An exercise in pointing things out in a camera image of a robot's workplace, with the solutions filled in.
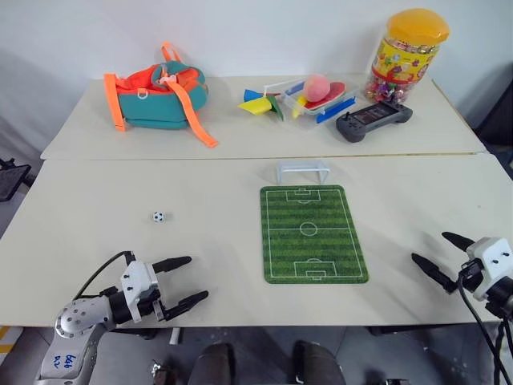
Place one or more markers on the grey handheld game console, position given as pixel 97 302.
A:
pixel 372 120

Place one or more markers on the colourful paper pinwheel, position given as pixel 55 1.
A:
pixel 258 106

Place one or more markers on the red paddle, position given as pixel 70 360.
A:
pixel 336 90

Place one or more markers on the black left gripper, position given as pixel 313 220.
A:
pixel 149 307

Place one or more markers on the candy jar with yellow lid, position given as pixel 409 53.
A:
pixel 401 64

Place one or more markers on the small soccer ball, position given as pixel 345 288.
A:
pixel 158 217

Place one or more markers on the white toy goal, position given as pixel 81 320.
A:
pixel 301 169

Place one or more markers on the teal orange backpack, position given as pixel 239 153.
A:
pixel 156 108

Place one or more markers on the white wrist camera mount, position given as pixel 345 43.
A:
pixel 495 256
pixel 138 280

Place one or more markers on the clear plastic storage box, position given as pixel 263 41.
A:
pixel 320 112

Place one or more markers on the pink peach toy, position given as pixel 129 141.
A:
pixel 317 88

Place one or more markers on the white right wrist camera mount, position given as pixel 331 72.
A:
pixel 495 256

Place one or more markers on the black stand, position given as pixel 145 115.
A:
pixel 12 180

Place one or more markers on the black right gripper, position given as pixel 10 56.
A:
pixel 473 277

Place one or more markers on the dark rounded shape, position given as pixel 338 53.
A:
pixel 318 365
pixel 212 365

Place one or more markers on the white table leg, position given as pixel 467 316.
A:
pixel 175 336

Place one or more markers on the green soccer field mat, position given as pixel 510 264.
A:
pixel 312 236

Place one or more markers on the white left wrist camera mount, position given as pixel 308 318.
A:
pixel 138 280

